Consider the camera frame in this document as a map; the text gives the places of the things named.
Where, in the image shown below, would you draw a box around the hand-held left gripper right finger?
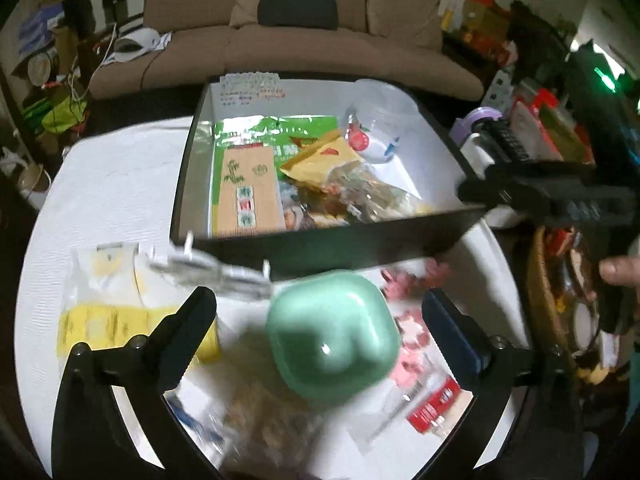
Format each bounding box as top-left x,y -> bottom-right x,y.
415,287 -> 586,480

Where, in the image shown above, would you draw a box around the white plastic packet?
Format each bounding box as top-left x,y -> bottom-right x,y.
74,241 -> 153,311

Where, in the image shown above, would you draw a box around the pink wrapped candies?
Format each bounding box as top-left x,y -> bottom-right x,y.
380,259 -> 453,392

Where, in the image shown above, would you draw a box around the yellow label strip packet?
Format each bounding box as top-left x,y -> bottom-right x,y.
56,304 -> 222,362

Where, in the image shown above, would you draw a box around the green snack packet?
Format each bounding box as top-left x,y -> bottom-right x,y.
214,114 -> 342,237

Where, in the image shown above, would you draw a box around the brown paper bag green print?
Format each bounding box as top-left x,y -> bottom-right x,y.
211,141 -> 287,237

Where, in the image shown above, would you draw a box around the wicker basket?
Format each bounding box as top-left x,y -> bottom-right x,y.
529,226 -> 601,363

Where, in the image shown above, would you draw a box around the white tape ring pack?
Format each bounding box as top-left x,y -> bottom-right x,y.
149,231 -> 275,302

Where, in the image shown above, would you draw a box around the gold chocolates bag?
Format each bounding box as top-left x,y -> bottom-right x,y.
225,372 -> 323,463

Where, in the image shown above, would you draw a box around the black storage box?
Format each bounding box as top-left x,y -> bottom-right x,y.
169,79 -> 490,282

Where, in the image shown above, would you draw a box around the red label packet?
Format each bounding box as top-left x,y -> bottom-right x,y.
406,376 -> 462,435

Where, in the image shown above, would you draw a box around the clear flower print cup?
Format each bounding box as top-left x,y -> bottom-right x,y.
344,79 -> 420,165

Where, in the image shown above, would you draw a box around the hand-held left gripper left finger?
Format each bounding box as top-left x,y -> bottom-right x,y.
50,286 -> 221,480

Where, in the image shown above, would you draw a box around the black cushion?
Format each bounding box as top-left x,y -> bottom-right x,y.
256,0 -> 340,32

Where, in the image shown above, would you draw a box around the person's right hand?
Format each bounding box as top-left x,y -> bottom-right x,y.
599,256 -> 640,288

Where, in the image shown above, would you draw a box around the yellow top snack bag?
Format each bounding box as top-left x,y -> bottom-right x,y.
279,129 -> 437,227

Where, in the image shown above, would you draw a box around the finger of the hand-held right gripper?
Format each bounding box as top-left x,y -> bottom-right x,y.
456,161 -> 553,223
480,119 -> 534,163

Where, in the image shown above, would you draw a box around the bright green bag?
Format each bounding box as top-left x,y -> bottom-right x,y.
41,94 -> 90,135

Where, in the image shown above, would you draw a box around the white device on sofa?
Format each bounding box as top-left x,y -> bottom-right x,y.
114,29 -> 162,65

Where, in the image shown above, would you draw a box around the brown sofa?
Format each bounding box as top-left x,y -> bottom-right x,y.
89,0 -> 485,102

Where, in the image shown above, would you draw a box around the round metal tin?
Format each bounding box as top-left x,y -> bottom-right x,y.
26,51 -> 55,87

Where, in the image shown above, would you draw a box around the clear packet white tube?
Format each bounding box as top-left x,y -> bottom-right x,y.
349,389 -> 418,453

